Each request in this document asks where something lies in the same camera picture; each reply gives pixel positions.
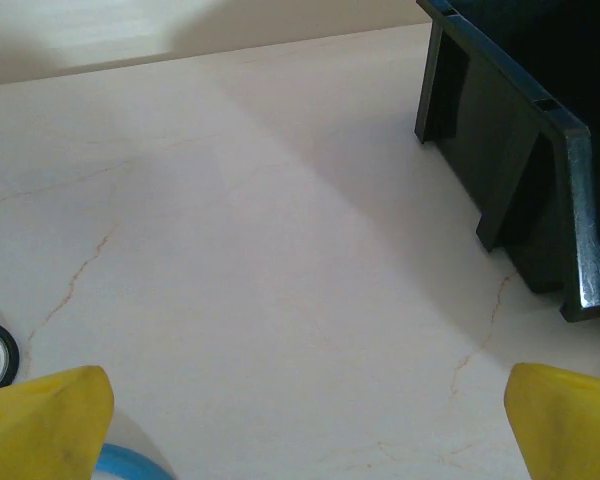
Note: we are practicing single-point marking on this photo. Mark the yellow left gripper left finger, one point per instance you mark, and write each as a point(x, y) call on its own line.
point(35, 430)

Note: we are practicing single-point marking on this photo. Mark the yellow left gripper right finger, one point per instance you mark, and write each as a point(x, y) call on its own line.
point(570, 430)

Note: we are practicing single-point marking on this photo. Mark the black rimmed silver disc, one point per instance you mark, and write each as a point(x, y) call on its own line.
point(11, 345)

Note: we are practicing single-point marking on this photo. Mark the black plastic bin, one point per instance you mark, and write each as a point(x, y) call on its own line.
point(505, 150)

